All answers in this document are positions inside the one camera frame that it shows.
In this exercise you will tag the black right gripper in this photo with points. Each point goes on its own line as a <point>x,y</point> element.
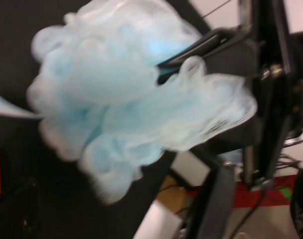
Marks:
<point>270,57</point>

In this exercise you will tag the light blue bath loofah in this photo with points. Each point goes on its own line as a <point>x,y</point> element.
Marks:
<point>98,95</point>

